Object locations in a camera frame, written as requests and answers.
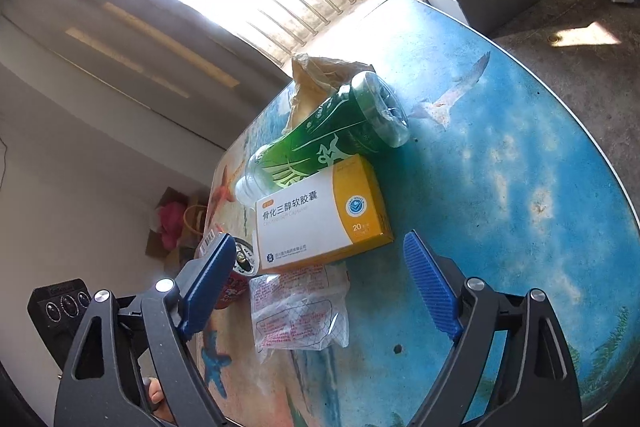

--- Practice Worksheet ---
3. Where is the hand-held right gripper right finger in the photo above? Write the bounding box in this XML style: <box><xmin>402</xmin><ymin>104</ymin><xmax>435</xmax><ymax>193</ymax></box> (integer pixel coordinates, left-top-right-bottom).
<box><xmin>403</xmin><ymin>231</ymin><xmax>583</xmax><ymax>427</ymax></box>

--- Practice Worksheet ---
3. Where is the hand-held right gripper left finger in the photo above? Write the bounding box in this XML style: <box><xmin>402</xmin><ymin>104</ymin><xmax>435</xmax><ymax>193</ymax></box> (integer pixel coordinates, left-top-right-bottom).
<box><xmin>54</xmin><ymin>233</ymin><xmax>236</xmax><ymax>427</ymax></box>

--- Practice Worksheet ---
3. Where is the red drink can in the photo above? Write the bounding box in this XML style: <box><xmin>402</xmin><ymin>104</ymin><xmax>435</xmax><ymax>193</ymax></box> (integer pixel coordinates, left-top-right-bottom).
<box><xmin>212</xmin><ymin>237</ymin><xmax>261</xmax><ymax>310</ymax></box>

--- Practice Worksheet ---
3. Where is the clear plastic packet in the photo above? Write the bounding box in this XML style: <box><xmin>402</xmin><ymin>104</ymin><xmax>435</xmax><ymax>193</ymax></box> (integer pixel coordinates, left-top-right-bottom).
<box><xmin>248</xmin><ymin>264</ymin><xmax>351</xmax><ymax>353</ymax></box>

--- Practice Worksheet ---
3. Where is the white and orange medicine box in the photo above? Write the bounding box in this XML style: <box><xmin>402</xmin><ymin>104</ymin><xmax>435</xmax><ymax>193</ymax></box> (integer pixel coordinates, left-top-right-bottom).
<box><xmin>254</xmin><ymin>155</ymin><xmax>395</xmax><ymax>278</ymax></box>

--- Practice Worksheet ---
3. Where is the green plastic bottle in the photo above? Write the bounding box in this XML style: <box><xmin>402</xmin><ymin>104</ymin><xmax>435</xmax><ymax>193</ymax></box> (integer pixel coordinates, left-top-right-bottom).
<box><xmin>235</xmin><ymin>71</ymin><xmax>412</xmax><ymax>208</ymax></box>

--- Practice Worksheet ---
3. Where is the yellow woven bag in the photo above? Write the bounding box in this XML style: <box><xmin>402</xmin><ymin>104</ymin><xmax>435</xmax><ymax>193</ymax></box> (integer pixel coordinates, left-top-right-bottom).
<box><xmin>282</xmin><ymin>53</ymin><xmax>376</xmax><ymax>138</ymax></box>

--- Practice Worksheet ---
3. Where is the person's left hand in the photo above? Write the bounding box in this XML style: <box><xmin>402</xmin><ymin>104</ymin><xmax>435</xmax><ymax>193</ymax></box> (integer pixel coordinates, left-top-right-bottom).
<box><xmin>142</xmin><ymin>377</ymin><xmax>176</xmax><ymax>425</ymax></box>

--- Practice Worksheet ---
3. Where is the yellow wicker basket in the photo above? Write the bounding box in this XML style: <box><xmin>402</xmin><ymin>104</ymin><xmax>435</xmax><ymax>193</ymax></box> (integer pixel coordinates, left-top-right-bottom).
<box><xmin>182</xmin><ymin>204</ymin><xmax>209</xmax><ymax>249</ymax></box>

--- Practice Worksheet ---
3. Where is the cardboard box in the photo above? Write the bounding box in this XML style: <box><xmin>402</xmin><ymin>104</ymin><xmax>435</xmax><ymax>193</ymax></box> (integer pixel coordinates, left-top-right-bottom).
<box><xmin>145</xmin><ymin>187</ymin><xmax>211</xmax><ymax>264</ymax></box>

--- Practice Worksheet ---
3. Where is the pink cloth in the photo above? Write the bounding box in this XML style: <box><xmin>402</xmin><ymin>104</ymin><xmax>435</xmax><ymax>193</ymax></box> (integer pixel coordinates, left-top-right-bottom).
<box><xmin>156</xmin><ymin>201</ymin><xmax>187</xmax><ymax>249</ymax></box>

